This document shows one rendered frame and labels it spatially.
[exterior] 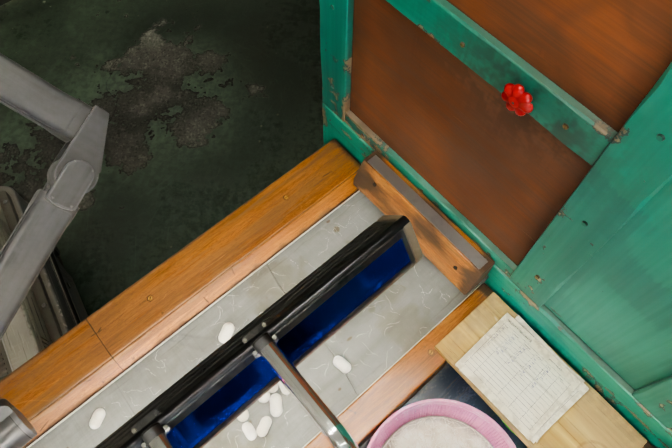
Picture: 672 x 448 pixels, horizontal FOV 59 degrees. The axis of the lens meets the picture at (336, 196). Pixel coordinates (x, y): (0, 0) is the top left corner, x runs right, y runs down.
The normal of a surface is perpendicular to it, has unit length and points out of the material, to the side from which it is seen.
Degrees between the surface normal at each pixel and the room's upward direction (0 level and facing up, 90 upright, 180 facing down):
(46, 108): 38
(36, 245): 45
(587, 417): 0
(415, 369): 0
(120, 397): 0
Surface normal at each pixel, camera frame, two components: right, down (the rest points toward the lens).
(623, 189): -0.76, 0.58
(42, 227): 0.47, 0.04
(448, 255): -0.69, 0.33
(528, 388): 0.00, -0.47
